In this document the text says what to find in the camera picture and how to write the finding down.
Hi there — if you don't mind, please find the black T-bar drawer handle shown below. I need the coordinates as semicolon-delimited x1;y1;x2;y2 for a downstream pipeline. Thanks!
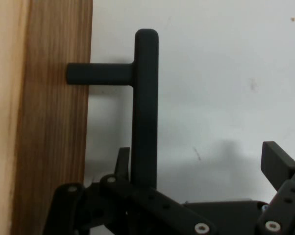
67;28;160;190

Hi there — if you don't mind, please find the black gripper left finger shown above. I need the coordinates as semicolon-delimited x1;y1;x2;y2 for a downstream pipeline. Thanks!
43;146;217;235

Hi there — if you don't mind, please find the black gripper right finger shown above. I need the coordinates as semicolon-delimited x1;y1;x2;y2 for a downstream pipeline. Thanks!
257;141;295;235

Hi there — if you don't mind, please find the wooden cabinet door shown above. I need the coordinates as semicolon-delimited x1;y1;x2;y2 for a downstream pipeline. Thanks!
0;0;94;235

